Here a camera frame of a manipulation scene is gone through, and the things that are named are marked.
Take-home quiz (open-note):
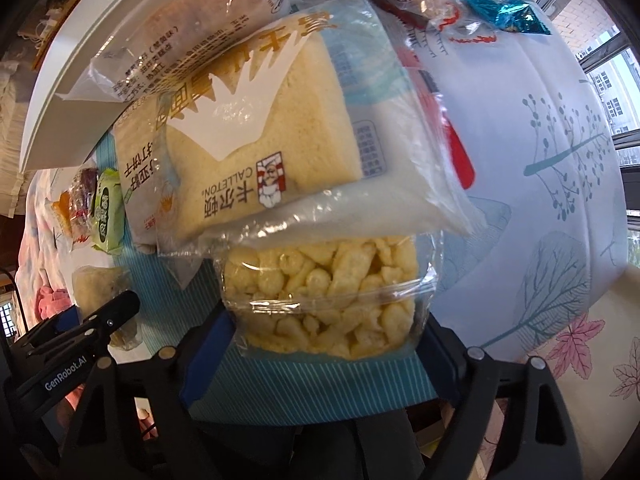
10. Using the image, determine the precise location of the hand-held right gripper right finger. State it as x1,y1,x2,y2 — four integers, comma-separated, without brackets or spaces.
420,315,576,480

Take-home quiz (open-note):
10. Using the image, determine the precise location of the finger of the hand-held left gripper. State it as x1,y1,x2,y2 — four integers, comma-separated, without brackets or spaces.
10,290,142,362

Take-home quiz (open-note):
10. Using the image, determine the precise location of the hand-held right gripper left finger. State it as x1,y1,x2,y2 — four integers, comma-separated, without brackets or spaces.
60,305,238,480

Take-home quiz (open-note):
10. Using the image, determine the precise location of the green snack packet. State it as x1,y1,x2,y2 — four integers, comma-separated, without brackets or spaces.
90,167,126,256

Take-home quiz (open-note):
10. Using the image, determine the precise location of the orange pastry tray packet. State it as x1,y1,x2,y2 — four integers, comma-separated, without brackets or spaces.
50,187,76,243

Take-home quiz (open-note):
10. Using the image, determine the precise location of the puffed corn snack packet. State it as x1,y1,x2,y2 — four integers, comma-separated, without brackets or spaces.
212,232,443,361

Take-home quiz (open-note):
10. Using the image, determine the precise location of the dark red snack packet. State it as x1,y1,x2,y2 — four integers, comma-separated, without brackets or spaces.
70,167,98,248

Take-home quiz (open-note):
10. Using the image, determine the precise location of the white cracker packet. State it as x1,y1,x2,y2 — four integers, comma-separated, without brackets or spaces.
114,95,176,256

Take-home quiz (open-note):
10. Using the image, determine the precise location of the red-edged clear brownie packet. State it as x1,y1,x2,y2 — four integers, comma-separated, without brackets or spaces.
400,45,476,191

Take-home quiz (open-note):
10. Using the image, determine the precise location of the bread slice packet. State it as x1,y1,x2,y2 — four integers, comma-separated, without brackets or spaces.
155,0,488,291

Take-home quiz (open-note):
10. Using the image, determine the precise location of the white storage box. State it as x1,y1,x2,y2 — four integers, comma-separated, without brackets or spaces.
19,0,236,173

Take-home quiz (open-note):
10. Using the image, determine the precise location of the clear cake packet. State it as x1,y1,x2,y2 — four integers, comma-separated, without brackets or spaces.
55,0,301,106

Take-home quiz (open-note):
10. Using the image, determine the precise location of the blue foil snack packet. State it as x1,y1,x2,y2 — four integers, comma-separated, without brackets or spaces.
457,0,551,36

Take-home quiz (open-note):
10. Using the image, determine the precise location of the floral blanket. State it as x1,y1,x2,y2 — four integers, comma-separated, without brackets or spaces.
12,170,101,321

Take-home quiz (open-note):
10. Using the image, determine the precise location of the cream leaf-printed sheet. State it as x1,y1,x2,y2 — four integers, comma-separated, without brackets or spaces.
480,265,640,480

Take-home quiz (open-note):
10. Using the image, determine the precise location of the white lace cloth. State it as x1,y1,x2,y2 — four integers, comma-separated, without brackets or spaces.
0,60,41,216

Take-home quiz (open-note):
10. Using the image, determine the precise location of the window with metal grille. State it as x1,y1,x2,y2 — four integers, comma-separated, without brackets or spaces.
540,0,640,271

